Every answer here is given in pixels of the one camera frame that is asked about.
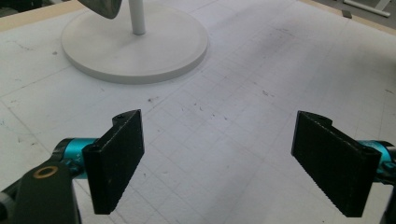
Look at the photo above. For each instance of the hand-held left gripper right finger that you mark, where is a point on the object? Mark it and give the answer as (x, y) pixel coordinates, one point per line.
(333, 165)

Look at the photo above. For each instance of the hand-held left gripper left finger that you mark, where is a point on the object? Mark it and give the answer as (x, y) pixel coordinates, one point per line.
(115, 165)

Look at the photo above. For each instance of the white utensil rack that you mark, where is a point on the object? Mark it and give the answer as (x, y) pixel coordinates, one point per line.
(124, 53)

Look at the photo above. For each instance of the white grid mat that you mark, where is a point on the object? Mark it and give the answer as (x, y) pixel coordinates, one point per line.
(249, 77)

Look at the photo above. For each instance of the black tape strip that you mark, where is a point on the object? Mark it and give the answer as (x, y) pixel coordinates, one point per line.
(346, 14)

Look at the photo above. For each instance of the aluminium rail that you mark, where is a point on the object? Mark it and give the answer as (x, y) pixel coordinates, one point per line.
(367, 6)

